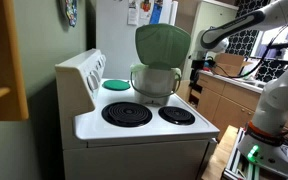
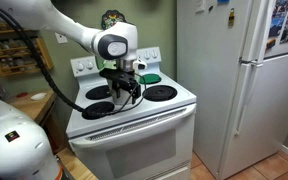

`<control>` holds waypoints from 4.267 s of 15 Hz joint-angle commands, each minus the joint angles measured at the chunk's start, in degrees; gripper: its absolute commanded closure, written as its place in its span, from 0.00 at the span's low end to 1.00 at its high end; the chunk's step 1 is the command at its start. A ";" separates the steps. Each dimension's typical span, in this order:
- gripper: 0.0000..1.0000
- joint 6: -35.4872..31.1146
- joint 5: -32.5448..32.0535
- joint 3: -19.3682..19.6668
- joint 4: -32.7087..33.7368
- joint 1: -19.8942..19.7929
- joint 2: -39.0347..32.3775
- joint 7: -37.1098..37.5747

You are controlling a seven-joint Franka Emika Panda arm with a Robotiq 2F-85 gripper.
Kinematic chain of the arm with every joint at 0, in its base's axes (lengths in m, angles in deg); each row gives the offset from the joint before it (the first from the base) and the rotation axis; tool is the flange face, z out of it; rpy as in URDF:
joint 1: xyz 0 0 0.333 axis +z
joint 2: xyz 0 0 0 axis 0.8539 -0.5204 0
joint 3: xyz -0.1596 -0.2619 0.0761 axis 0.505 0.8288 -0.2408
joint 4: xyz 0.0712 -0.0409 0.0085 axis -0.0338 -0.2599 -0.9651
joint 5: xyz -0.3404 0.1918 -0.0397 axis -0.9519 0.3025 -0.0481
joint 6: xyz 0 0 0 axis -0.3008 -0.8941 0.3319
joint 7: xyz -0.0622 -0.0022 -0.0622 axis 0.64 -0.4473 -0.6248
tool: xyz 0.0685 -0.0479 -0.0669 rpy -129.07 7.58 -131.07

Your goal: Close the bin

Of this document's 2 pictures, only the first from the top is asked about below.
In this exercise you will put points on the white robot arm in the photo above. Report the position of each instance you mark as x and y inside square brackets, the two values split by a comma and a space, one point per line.
[271, 111]

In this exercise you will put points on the wooden wall cabinet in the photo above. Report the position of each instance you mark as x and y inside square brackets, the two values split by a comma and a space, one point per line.
[13, 102]

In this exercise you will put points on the white compost bin body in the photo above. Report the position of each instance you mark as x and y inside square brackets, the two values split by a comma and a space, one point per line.
[146, 100]

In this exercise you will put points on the white refrigerator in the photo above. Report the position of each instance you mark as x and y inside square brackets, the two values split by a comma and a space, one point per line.
[116, 38]

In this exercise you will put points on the large black coil burner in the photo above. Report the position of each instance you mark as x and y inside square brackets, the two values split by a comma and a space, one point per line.
[126, 114]

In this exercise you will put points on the wooden base kitchen cabinets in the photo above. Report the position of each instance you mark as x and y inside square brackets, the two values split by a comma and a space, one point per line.
[223, 103]

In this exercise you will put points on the open cardboard box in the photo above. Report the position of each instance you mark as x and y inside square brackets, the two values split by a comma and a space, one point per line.
[229, 64]

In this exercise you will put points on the blue fridge paper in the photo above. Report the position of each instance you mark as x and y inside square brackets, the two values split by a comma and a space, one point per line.
[157, 8]

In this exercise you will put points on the colourful hanging pot holder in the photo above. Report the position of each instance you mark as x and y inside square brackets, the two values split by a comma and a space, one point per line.
[70, 9]

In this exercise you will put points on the white paper note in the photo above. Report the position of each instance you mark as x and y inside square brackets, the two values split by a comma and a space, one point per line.
[133, 12]

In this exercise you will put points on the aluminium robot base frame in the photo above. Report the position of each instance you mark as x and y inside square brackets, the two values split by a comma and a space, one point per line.
[242, 166]

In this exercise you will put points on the green round silicone mat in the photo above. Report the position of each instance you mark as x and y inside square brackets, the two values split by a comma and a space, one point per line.
[116, 85]

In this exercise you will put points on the white electric stove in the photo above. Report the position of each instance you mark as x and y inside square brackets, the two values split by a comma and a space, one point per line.
[94, 149]

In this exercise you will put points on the small black coil burner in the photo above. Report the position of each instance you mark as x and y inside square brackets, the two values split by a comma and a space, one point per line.
[176, 115]

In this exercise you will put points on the white picture fridge paper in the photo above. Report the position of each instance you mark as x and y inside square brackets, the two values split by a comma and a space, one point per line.
[145, 8]

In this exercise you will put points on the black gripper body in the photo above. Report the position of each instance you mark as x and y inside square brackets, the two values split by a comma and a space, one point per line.
[199, 65]

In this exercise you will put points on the green bin lid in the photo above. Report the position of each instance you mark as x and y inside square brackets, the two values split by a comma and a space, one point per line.
[162, 46]

